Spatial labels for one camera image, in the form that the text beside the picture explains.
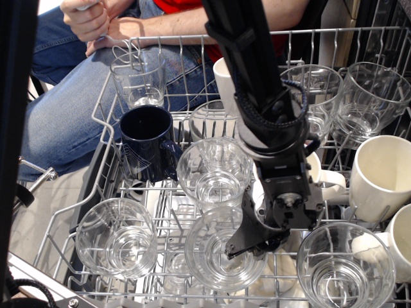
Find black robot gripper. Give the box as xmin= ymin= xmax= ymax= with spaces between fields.
xmin=225 ymin=146 xmax=323 ymax=259

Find clear glass cup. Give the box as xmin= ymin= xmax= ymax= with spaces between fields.
xmin=297 ymin=222 xmax=396 ymax=307
xmin=185 ymin=207 xmax=268 ymax=293
xmin=177 ymin=137 xmax=253 ymax=212
xmin=281 ymin=64 xmax=343 ymax=147
xmin=75 ymin=198 xmax=158 ymax=280
xmin=331 ymin=62 xmax=410 ymax=149

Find white controller with cable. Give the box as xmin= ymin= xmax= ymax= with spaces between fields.
xmin=75 ymin=0 xmax=142 ymax=71

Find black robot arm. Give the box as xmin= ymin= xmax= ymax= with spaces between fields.
xmin=203 ymin=1 xmax=322 ymax=259

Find person's bare forearm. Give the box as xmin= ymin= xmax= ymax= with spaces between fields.
xmin=141 ymin=8 xmax=216 ymax=45

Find person's resting hand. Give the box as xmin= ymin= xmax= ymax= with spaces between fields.
xmin=84 ymin=17 xmax=153 ymax=57

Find person's hand holding controller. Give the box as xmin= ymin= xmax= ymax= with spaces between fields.
xmin=60 ymin=0 xmax=134 ymax=42

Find white dish on lower rack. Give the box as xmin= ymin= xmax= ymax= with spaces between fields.
xmin=223 ymin=249 xmax=309 ymax=307

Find large white mug right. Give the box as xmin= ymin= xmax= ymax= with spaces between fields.
xmin=349 ymin=135 xmax=410 ymax=223

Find clear glass behind middle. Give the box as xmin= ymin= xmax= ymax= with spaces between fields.
xmin=189 ymin=99 xmax=237 ymax=142

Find white mug far right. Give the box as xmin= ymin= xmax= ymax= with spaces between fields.
xmin=351 ymin=203 xmax=411 ymax=283

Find white mug back centre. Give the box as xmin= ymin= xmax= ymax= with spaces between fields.
xmin=213 ymin=58 xmax=239 ymax=117

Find small glass on lower rack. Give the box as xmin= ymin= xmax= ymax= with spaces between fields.
xmin=163 ymin=253 xmax=204 ymax=295

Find dark blue ceramic mug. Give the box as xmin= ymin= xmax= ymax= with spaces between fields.
xmin=119 ymin=105 xmax=182 ymax=184

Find tall clear glass back left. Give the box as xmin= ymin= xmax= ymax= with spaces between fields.
xmin=110 ymin=50 xmax=166 ymax=109

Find blue jeans legs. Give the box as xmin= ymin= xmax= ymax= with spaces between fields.
xmin=17 ymin=1 xmax=216 ymax=182

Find grey wire dishwasher rack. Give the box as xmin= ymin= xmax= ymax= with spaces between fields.
xmin=34 ymin=25 xmax=410 ymax=307

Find metal clamp with black handle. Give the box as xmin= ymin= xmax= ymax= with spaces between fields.
xmin=12 ymin=156 xmax=58 ymax=214

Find black braided cable bottom left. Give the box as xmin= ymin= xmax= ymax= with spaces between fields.
xmin=6 ymin=278 xmax=55 ymax=308

